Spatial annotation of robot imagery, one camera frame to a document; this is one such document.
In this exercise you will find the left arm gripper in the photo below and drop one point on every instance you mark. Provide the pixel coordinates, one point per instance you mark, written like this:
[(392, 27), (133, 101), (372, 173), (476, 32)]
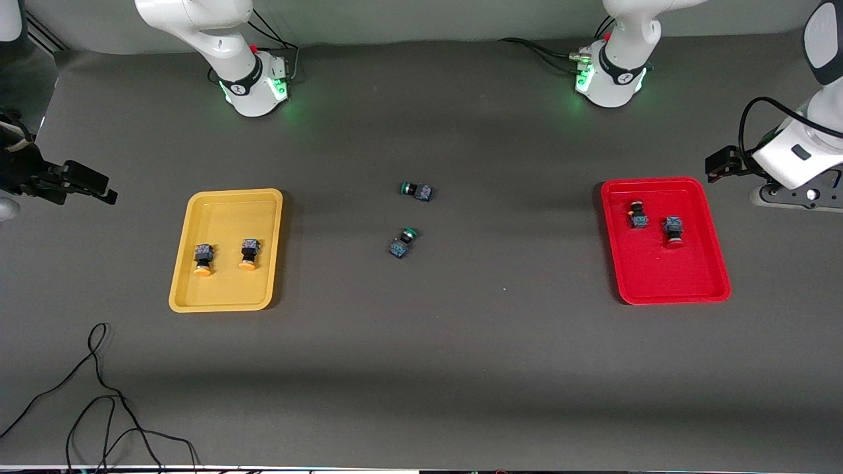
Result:
[(732, 162)]

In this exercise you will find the aluminium frame rail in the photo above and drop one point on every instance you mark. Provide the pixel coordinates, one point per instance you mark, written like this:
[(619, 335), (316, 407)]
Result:
[(43, 36)]

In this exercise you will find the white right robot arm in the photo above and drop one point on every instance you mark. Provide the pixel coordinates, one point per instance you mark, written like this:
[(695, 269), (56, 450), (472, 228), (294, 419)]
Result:
[(244, 85)]

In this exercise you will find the yellow plastic tray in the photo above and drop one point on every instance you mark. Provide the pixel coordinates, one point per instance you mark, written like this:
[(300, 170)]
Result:
[(227, 289)]

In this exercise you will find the yellow mushroom push button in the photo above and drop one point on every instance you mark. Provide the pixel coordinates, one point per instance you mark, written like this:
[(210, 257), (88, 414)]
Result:
[(249, 247), (203, 253)]

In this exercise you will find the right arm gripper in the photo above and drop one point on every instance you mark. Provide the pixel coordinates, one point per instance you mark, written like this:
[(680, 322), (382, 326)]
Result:
[(23, 172)]

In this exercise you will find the red mushroom push button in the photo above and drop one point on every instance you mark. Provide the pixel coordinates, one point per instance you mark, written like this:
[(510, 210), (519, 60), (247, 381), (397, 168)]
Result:
[(673, 226), (638, 219)]

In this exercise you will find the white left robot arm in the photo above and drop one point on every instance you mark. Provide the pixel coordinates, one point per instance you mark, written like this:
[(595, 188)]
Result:
[(616, 79)]

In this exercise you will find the red plastic tray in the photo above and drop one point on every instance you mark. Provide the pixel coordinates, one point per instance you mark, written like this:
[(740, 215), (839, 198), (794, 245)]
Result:
[(672, 276)]

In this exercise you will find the green mushroom push button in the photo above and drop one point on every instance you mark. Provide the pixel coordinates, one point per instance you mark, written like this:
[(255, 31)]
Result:
[(421, 193), (398, 249)]

